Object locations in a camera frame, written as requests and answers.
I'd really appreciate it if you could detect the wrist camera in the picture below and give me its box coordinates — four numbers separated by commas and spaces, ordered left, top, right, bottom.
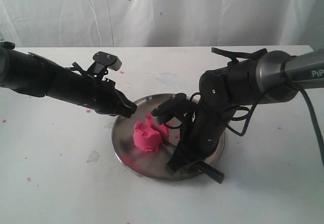
150, 93, 189, 125
88, 51, 122, 74

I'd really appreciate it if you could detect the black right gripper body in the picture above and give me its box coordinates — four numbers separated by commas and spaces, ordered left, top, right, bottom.
180, 102, 229, 159

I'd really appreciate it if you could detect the black knife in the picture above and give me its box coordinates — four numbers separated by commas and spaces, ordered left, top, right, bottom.
161, 139, 225, 184

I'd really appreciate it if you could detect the pink putty lump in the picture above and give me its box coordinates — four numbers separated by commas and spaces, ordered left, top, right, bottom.
133, 121, 162, 152

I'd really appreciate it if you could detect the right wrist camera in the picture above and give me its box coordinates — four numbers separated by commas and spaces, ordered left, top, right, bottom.
150, 93, 189, 125

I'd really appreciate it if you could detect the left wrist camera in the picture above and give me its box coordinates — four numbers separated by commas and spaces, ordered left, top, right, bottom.
88, 51, 122, 74

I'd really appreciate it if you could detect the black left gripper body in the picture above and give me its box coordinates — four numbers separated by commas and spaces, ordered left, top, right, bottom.
87, 78, 122, 115

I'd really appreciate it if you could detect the round steel plate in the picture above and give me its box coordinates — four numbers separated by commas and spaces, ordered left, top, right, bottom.
111, 93, 226, 183

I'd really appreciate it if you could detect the white backdrop curtain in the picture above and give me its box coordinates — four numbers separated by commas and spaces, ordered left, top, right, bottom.
1, 0, 323, 50

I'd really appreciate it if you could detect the pink putty cut piece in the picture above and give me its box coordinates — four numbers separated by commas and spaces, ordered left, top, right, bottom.
145, 113, 169, 140

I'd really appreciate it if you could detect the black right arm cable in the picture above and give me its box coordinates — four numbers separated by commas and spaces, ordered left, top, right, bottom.
189, 59, 324, 169

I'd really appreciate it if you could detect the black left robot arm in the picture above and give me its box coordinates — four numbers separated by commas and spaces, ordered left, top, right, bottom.
1, 41, 137, 118

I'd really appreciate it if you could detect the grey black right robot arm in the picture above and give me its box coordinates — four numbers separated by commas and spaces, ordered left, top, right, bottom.
166, 48, 323, 175

